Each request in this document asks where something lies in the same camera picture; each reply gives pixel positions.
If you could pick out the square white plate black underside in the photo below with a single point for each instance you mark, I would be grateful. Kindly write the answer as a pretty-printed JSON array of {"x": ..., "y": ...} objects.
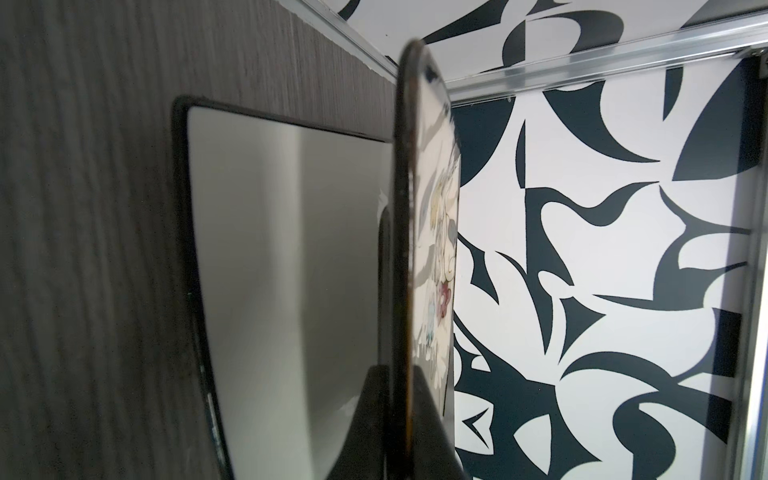
[{"x": 279, "y": 224}]

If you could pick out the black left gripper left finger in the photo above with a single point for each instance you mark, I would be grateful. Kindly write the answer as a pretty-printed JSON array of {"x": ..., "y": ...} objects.
[{"x": 363, "y": 453}]

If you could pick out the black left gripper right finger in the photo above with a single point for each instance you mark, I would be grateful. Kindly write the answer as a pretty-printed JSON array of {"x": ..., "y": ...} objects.
[{"x": 433, "y": 456}]

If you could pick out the square floral plate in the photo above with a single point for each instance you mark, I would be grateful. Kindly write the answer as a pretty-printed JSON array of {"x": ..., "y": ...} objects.
[{"x": 424, "y": 205}]

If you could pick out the aluminium cage frame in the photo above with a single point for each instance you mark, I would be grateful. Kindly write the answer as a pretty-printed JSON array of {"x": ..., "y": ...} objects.
[{"x": 611, "y": 314}]

